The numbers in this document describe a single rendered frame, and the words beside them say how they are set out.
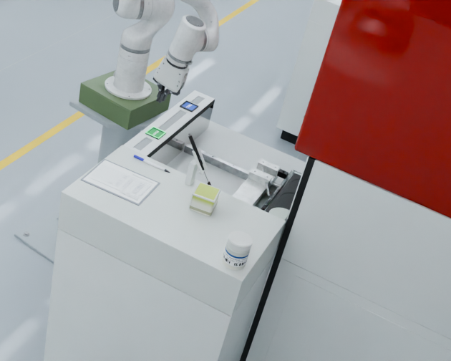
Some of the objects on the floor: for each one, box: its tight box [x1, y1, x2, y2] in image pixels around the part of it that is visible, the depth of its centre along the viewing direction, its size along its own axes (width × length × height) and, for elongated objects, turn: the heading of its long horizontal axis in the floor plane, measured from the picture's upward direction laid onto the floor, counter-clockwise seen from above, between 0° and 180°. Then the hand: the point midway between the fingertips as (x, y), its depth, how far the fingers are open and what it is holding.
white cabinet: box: [44, 228, 274, 361], centre depth 283 cm, size 64×96×82 cm, turn 138°
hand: (162, 96), depth 251 cm, fingers closed
